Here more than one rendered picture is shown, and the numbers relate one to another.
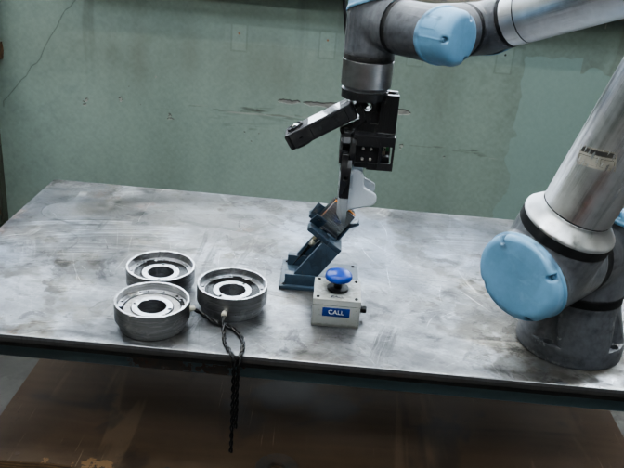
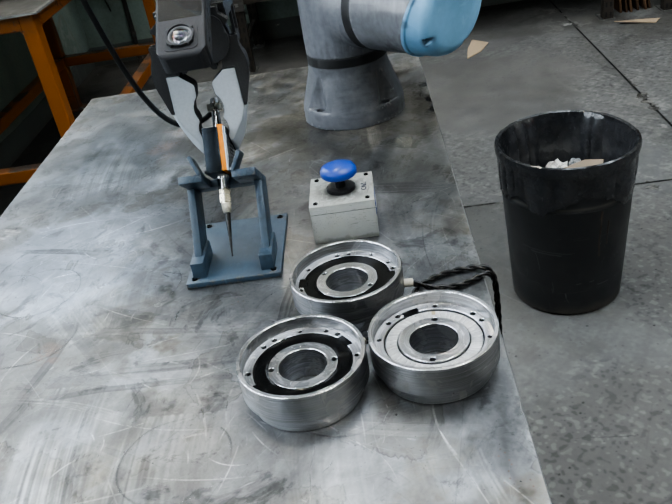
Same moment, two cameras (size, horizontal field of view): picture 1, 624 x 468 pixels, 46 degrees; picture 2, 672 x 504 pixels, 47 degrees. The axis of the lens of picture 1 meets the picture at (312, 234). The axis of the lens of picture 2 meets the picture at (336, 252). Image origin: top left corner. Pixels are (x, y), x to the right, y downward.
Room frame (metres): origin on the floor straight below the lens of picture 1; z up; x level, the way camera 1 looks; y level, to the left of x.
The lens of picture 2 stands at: (0.93, 0.71, 1.22)
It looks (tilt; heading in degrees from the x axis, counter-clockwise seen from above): 31 degrees down; 275
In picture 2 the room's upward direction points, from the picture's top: 10 degrees counter-clockwise
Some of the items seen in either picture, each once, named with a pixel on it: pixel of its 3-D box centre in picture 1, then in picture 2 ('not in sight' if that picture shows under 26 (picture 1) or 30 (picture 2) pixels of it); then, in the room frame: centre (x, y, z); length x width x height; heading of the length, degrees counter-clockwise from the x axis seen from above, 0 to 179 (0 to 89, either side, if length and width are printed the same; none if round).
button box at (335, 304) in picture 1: (340, 301); (344, 202); (0.97, -0.05, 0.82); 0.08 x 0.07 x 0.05; 89
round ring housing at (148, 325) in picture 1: (151, 311); (434, 346); (0.90, 0.22, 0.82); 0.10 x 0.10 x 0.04
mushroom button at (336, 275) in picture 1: (337, 286); (340, 184); (0.97, -0.04, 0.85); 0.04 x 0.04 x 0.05
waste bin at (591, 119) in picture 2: not in sight; (565, 215); (0.48, -0.99, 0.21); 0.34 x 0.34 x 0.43
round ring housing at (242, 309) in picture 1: (232, 294); (348, 286); (0.97, 0.11, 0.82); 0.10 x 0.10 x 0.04
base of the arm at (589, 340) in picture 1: (575, 312); (350, 78); (0.95, -0.39, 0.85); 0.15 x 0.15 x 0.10
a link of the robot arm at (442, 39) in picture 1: (435, 32); not in sight; (1.03, -0.15, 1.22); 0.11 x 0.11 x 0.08; 45
